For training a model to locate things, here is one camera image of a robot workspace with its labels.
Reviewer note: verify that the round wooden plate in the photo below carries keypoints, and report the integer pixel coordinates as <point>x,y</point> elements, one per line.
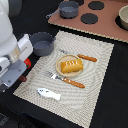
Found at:
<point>64,58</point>

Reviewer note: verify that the red toy tomato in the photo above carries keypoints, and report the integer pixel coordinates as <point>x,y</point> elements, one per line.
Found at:
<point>28,63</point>

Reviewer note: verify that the white toy fish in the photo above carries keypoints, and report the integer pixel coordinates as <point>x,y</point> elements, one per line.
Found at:
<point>48,94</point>

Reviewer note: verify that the white woven placemat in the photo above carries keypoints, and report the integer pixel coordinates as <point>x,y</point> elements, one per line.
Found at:
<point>76,105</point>

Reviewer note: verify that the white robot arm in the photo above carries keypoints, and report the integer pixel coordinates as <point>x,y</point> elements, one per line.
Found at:
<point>6,29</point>

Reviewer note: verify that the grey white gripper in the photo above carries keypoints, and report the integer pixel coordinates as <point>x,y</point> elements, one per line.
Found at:
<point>13,53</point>

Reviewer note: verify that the brown toy sausage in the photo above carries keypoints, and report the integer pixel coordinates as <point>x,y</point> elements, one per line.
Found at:
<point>22,79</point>

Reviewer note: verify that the yellow toy bread loaf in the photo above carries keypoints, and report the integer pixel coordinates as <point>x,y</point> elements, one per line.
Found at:
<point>71,66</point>

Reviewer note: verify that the beige bowl on stove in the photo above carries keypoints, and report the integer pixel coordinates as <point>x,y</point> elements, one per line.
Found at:
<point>123,14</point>

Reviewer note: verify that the fork with wooden handle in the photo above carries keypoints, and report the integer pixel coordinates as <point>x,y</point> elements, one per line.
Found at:
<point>69,81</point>

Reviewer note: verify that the grey saucepan on stove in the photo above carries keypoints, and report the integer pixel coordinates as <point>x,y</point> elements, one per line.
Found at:
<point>66,9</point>

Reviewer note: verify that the knife with wooden handle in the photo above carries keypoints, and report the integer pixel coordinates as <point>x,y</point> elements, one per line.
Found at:
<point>79,55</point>

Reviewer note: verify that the grey pot with handles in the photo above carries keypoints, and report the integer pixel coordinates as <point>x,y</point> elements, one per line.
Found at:
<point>43,43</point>

